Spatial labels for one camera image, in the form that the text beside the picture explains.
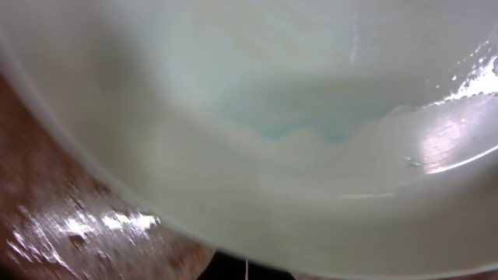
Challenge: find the white plate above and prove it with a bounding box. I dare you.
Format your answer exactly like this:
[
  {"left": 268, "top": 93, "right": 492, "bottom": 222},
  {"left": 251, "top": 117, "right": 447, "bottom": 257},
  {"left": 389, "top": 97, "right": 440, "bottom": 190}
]
[{"left": 1, "top": 0, "right": 497, "bottom": 279}]

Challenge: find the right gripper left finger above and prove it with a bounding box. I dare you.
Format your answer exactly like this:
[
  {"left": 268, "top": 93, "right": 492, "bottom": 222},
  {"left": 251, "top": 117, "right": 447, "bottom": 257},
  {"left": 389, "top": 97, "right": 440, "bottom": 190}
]
[{"left": 197, "top": 251, "right": 246, "bottom": 280}]

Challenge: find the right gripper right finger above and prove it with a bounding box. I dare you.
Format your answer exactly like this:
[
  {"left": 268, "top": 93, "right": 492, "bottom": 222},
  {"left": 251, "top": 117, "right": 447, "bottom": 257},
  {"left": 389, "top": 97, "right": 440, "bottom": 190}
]
[{"left": 247, "top": 261, "right": 296, "bottom": 280}]

